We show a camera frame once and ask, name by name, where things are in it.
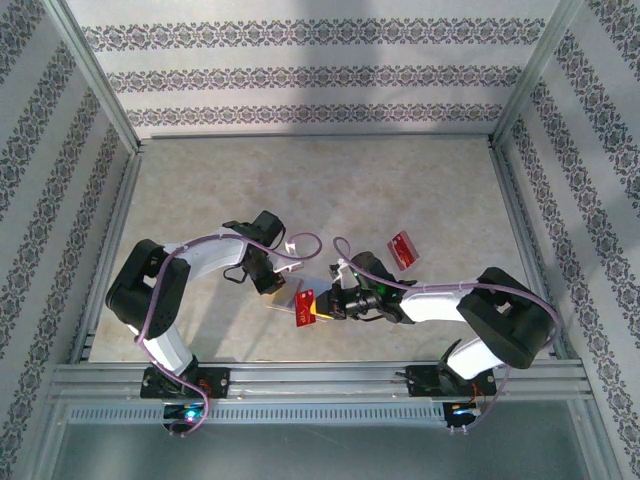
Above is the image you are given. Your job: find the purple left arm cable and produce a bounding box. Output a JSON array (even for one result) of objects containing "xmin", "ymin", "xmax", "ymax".
[{"xmin": 133, "ymin": 233, "xmax": 323, "ymax": 437}]

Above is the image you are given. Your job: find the aluminium frame post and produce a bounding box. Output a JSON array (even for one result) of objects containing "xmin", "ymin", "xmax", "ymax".
[
  {"xmin": 490, "ymin": 0, "xmax": 585, "ymax": 149},
  {"xmin": 43, "ymin": 0, "xmax": 146, "ymax": 157}
]

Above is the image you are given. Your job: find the beige leather card holder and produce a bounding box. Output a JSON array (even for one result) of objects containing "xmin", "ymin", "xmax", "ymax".
[{"xmin": 269, "ymin": 273, "xmax": 335, "ymax": 321}]

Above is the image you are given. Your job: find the grey slotted cable duct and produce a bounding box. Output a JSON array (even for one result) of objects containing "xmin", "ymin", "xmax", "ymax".
[{"xmin": 67, "ymin": 402, "xmax": 447, "ymax": 425}]

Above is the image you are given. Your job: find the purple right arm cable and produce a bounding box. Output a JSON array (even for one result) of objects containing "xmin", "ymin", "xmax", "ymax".
[{"xmin": 332, "ymin": 236, "xmax": 559, "ymax": 432}]

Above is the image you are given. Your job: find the black electronics board with LED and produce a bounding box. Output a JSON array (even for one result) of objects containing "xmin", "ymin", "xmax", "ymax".
[
  {"xmin": 163, "ymin": 403, "xmax": 207, "ymax": 426},
  {"xmin": 443, "ymin": 399, "xmax": 485, "ymax": 435}
]

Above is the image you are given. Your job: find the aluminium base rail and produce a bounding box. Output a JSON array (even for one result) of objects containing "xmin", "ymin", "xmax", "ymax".
[{"xmin": 49, "ymin": 362, "xmax": 589, "ymax": 401}]

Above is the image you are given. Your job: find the aluminium wall edge rail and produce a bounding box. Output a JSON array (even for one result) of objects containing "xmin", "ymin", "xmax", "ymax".
[{"xmin": 149, "ymin": 130, "xmax": 494, "ymax": 142}]

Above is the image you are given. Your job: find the aluminium side rail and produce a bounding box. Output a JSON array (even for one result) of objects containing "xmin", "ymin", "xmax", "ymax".
[
  {"xmin": 488, "ymin": 142, "xmax": 579, "ymax": 364},
  {"xmin": 68, "ymin": 149, "xmax": 145, "ymax": 365}
]

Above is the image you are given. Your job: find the grey metal panel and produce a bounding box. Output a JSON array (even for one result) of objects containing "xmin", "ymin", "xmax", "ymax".
[{"xmin": 49, "ymin": 422, "xmax": 594, "ymax": 480}]

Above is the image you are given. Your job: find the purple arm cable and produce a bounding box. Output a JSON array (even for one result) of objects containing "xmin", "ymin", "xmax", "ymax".
[
  {"xmin": 332, "ymin": 236, "xmax": 559, "ymax": 432},
  {"xmin": 133, "ymin": 233, "xmax": 323, "ymax": 437}
]

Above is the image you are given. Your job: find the red credit card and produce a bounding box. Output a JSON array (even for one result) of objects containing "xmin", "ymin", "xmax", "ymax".
[
  {"xmin": 293, "ymin": 289, "xmax": 318, "ymax": 330},
  {"xmin": 386, "ymin": 229, "xmax": 421, "ymax": 272}
]

